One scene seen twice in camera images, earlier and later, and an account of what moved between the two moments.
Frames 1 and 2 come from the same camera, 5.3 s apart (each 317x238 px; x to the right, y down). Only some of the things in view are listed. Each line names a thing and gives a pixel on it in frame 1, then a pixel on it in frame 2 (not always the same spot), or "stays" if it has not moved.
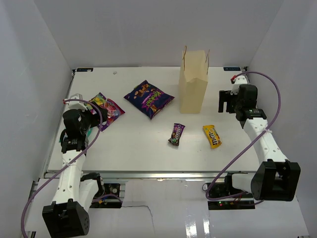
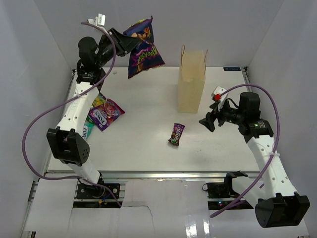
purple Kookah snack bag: [149, 98] -> [145, 56]
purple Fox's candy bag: [114, 111] stays
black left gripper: [95, 117] -> [127, 43]
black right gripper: [224, 96] -> [210, 117]
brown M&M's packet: [178, 128] stays
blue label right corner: [232, 68] stays
